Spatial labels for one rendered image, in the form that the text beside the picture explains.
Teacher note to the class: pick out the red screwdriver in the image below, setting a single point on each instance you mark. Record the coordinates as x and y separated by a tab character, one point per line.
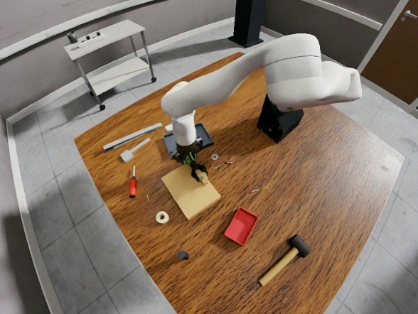
132	186

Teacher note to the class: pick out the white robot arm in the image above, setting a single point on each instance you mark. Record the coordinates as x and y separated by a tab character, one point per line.
295	79

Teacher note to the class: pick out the black cylinder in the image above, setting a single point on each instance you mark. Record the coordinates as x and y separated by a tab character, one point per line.
182	255

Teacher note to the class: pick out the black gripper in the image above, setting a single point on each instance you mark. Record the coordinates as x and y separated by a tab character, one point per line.
183	150

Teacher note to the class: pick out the black and green spring clamp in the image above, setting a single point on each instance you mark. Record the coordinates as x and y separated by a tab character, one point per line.
195	166

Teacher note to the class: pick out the black-headed mallet with wooden handle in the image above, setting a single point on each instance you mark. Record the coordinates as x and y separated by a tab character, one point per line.
299	246

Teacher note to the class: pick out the beige ring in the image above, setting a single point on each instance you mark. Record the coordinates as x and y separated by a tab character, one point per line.
158	217

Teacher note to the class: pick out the red rectangular tray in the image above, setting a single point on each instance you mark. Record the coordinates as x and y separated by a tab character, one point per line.
241	227

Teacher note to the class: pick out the pale wooden board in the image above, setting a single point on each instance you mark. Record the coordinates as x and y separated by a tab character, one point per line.
191	196

